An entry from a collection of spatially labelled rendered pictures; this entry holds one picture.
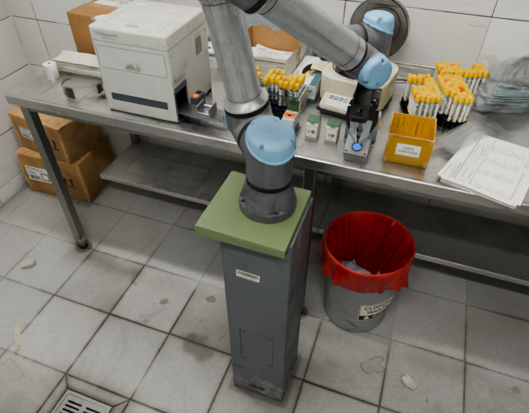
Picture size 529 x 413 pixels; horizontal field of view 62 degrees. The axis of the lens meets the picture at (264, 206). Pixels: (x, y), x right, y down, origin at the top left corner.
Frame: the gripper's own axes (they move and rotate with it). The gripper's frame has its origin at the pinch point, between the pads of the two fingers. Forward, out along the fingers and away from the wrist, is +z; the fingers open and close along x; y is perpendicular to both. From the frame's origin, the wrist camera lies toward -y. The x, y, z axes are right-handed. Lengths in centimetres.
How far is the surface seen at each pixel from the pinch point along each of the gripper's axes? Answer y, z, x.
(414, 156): 4.8, 4.7, -16.7
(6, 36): 58, 16, 193
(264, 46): 59, 2, 51
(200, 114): 4, 4, 53
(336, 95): 30.1, 2.8, 13.0
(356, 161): 0.2, 7.2, -0.5
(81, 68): 22, 6, 115
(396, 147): 4.6, 2.4, -11.0
